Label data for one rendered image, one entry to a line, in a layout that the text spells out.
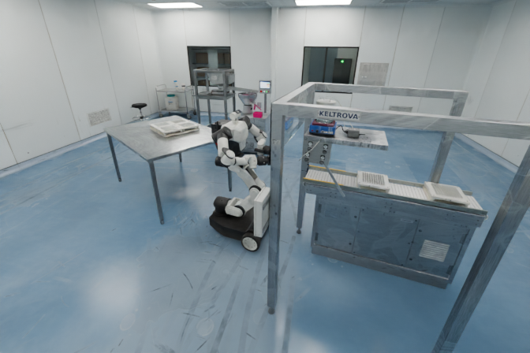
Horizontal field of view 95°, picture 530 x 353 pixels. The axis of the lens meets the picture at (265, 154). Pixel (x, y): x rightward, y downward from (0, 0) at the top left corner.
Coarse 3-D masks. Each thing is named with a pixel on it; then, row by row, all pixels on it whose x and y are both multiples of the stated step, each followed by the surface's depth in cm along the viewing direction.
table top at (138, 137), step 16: (112, 128) 341; (128, 128) 342; (144, 128) 343; (208, 128) 347; (128, 144) 286; (144, 144) 286; (160, 144) 287; (176, 144) 288; (192, 144) 289; (208, 144) 298
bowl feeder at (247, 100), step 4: (244, 92) 476; (248, 92) 478; (252, 92) 475; (240, 96) 451; (244, 96) 446; (248, 96) 446; (252, 96) 449; (244, 100) 452; (248, 100) 452; (252, 100) 456; (244, 104) 462; (248, 104) 461; (260, 104) 456; (244, 108) 464; (248, 108) 463; (244, 112) 468; (248, 112) 466
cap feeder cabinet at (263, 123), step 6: (246, 114) 464; (252, 114) 465; (264, 114) 466; (270, 114) 479; (252, 120) 445; (258, 120) 443; (264, 120) 440; (270, 120) 486; (258, 126) 447; (264, 126) 445; (270, 126) 492; (270, 132) 499; (252, 138) 458; (246, 144) 466; (252, 144) 464; (246, 150) 472; (252, 150) 468
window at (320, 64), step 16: (304, 48) 638; (320, 48) 630; (336, 48) 623; (352, 48) 615; (304, 64) 653; (320, 64) 645; (336, 64) 637; (352, 64) 629; (304, 80) 669; (320, 80) 660; (336, 80) 652; (352, 80) 644
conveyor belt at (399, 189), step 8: (312, 176) 223; (320, 176) 223; (328, 176) 223; (336, 176) 224; (344, 176) 224; (352, 176) 224; (320, 184) 211; (344, 184) 211; (352, 184) 211; (392, 184) 212; (400, 184) 212; (392, 192) 200; (400, 192) 200; (408, 192) 200; (416, 192) 200; (472, 200) 191; (448, 208) 182; (480, 208) 181
